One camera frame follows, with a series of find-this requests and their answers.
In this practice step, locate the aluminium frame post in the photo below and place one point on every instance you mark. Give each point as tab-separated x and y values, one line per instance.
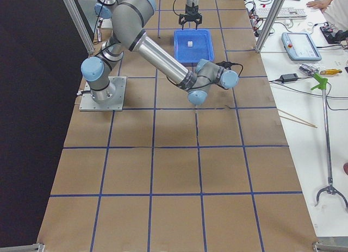
273	13

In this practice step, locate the black power adapter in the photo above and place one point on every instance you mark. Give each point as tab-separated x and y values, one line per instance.
285	78

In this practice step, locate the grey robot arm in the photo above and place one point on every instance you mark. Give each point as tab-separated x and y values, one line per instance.
129	18
189	3

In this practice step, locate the blue plastic tray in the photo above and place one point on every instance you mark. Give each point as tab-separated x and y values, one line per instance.
202	46

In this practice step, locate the person hand on desk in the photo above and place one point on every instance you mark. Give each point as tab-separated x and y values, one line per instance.
319	4

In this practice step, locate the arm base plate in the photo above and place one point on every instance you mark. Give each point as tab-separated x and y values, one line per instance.
110	99

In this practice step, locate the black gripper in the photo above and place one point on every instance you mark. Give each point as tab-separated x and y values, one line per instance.
190	11

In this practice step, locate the white keyboard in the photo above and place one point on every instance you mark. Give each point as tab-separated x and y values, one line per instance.
284	13

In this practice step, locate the green grabber tool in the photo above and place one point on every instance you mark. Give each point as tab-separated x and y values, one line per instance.
329	189

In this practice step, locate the teach pendant tablet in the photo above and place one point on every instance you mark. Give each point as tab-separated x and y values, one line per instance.
300	47

